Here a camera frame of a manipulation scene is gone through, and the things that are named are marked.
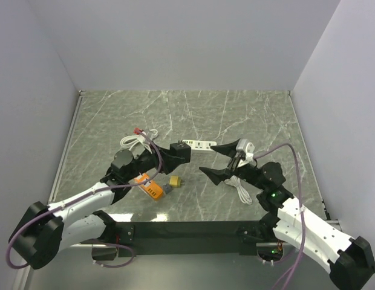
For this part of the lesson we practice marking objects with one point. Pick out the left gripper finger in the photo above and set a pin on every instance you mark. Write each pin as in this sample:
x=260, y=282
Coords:
x=170, y=152
x=171, y=163

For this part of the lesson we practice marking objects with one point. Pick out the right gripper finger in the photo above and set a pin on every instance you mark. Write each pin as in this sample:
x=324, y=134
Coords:
x=227, y=149
x=217, y=175

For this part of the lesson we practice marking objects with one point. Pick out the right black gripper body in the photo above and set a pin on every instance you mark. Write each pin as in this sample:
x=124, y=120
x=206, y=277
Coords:
x=247, y=173

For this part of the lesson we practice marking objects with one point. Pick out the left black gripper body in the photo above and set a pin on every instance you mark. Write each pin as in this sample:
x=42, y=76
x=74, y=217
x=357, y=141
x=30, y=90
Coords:
x=144, y=163

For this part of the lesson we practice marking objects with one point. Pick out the black cube power adapter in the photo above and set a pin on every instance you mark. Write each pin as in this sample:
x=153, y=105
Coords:
x=185, y=150

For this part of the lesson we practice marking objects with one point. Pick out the grey plug adapter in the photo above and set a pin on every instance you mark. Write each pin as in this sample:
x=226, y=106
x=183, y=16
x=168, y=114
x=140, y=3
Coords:
x=167, y=189

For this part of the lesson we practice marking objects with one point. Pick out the orange power strip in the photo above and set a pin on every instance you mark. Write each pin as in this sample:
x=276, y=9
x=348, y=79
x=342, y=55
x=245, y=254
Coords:
x=151, y=188

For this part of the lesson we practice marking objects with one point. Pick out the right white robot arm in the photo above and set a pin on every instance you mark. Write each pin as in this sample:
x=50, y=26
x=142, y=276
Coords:
x=348, y=261

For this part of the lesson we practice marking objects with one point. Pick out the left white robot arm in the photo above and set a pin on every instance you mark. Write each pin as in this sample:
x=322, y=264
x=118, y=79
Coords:
x=45, y=230

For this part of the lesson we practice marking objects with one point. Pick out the yellow plug adapter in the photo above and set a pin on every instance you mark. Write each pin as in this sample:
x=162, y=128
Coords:
x=175, y=181

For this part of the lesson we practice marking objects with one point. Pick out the white power strip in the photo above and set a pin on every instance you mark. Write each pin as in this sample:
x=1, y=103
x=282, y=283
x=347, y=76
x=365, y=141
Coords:
x=200, y=145

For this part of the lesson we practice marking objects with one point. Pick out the black base bar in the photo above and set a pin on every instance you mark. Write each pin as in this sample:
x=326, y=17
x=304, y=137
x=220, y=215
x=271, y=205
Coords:
x=247, y=238

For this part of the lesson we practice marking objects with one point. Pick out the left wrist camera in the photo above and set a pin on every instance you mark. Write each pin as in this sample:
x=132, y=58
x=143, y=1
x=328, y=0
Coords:
x=144, y=138

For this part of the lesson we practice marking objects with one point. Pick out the aluminium frame rail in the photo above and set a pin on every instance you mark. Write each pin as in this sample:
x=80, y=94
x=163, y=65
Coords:
x=23, y=276

